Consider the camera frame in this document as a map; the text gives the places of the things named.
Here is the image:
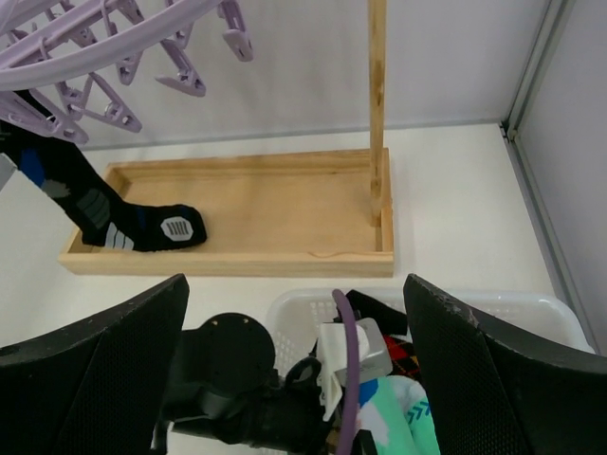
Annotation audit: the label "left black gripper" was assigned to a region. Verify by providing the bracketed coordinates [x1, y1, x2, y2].
[158, 313, 332, 448]

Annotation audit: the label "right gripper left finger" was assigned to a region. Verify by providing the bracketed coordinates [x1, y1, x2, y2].
[1, 274, 189, 454]

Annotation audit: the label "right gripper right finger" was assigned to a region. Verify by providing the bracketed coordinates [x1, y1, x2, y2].
[403, 274, 606, 454]

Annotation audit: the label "mint green white sock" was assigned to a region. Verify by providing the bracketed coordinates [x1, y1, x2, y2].
[352, 375, 440, 455]

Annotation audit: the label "black sock blue accents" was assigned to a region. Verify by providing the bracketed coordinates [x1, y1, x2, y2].
[346, 289, 409, 337]

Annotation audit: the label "black sock grey patch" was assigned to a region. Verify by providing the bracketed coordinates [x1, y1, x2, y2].
[0, 89, 209, 254]

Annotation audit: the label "red yellow argyle sock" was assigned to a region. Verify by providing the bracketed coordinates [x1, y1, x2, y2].
[383, 335, 421, 382]

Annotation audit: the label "wooden hanger rack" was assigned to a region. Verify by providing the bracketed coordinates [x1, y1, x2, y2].
[59, 1, 395, 278]

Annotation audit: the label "purple round clip hanger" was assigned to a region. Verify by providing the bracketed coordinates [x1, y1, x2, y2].
[1, 1, 253, 144]

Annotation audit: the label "white plastic basket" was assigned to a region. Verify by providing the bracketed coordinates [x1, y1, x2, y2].
[266, 288, 595, 375]

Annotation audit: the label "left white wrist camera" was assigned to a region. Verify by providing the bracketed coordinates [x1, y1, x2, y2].
[315, 318, 394, 422]

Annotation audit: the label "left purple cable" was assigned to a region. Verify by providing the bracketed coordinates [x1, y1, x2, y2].
[330, 288, 361, 455]

